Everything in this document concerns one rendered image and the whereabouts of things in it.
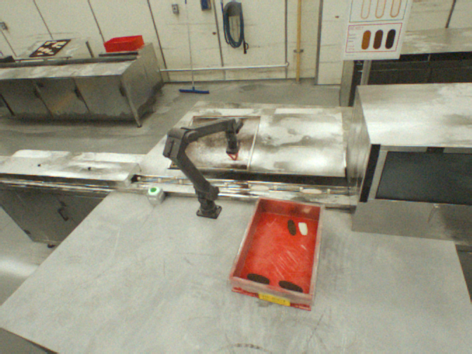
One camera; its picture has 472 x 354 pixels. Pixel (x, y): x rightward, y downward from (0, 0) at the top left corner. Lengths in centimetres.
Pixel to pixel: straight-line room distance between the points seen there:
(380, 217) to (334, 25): 363
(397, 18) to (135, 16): 450
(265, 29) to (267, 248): 412
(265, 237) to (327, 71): 378
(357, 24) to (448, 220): 117
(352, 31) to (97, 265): 187
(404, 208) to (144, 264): 115
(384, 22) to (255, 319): 167
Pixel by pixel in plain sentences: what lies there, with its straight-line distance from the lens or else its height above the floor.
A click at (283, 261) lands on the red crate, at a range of 128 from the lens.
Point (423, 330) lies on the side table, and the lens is 126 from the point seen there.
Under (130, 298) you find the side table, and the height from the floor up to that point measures 82.
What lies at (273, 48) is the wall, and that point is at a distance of 506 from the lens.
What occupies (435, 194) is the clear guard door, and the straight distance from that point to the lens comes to 132.
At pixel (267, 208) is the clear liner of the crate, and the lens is 144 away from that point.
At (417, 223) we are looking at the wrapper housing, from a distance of 142.
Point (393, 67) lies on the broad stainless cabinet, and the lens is 304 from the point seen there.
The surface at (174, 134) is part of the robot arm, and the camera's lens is 116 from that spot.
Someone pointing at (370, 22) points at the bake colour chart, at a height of 148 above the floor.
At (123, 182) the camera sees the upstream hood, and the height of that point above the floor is 90.
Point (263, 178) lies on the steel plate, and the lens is 167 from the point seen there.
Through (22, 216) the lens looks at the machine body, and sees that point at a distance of 278.
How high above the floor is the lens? 189
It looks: 39 degrees down
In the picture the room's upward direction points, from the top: 9 degrees counter-clockwise
